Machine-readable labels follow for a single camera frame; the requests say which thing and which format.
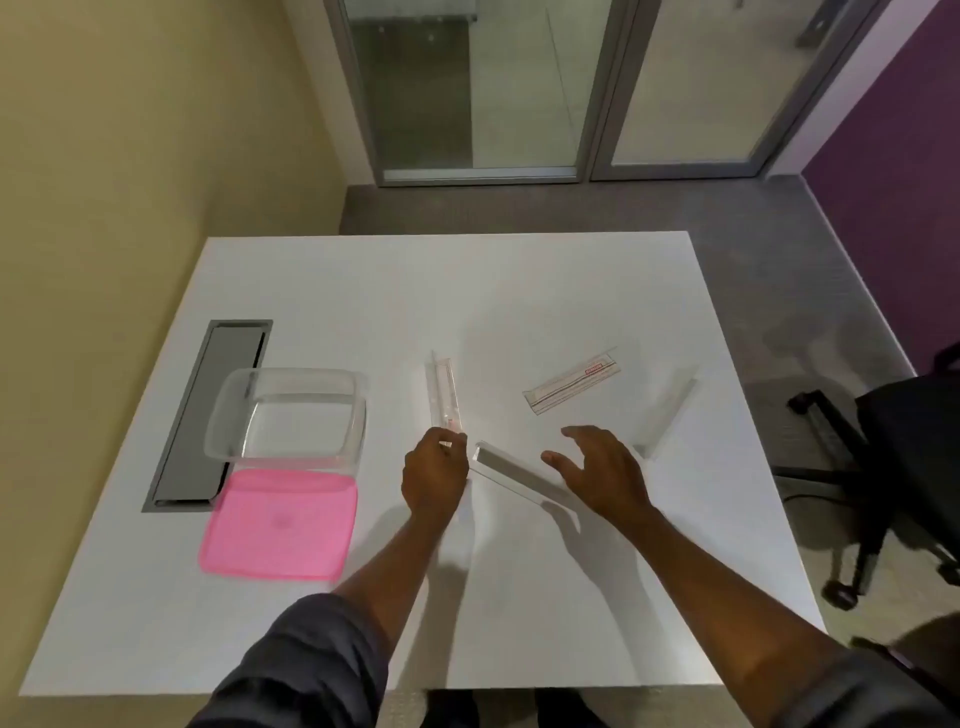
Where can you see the person's left hand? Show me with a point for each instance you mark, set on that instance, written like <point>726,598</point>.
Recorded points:
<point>435,476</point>

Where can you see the person's right hand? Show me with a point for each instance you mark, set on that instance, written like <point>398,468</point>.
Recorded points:
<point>607,480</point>

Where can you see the white prism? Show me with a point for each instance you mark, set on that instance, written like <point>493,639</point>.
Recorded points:
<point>667,412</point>

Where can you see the clear prism red label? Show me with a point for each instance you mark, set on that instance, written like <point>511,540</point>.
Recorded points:
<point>570,381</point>

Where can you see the clear plastic container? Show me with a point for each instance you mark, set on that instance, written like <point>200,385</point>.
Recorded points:
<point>285,420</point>

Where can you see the pink plastic lid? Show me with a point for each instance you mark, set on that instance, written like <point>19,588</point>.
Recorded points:
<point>277,525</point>

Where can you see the person's right forearm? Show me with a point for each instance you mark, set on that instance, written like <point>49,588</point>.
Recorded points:
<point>712,600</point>

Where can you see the person's left forearm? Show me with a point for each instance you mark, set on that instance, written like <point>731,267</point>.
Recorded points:
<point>390,570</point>

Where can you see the person's dark trousers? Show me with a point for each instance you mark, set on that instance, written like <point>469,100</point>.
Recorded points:
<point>450,712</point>

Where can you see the black office chair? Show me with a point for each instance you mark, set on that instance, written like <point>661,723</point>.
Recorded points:
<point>915,435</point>

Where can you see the grey framed glass door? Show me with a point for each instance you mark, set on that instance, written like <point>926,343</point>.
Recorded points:
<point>712,75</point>
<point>487,75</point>

